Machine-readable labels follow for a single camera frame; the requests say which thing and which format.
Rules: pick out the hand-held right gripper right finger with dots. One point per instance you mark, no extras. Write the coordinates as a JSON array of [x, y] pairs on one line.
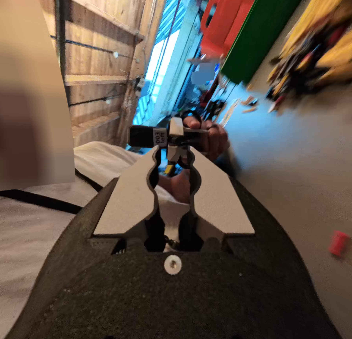
[[222, 206]]

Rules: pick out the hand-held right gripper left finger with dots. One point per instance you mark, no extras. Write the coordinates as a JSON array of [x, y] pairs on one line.
[[126, 206]]

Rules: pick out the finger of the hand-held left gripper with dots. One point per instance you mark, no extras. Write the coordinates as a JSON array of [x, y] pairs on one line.
[[176, 127], [172, 153]]

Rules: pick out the yellow pin connector piece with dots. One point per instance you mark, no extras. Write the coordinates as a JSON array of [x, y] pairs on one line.
[[169, 168]]

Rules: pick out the yellow toy brick car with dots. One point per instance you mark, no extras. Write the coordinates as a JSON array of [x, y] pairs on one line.
[[316, 50]]

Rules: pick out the person's left hand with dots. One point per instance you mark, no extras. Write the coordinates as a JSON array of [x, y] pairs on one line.
[[217, 140]]

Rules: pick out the person's white shirt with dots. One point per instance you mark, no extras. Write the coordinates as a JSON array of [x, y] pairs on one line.
[[27, 234]]

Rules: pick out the red storage bin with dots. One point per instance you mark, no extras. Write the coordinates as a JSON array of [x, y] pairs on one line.
[[225, 22]]

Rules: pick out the scattered small brick pieces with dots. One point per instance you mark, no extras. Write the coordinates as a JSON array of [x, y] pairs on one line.
[[339, 244]]

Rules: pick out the green storage bin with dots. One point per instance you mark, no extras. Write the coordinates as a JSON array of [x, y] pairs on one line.
[[261, 28]]

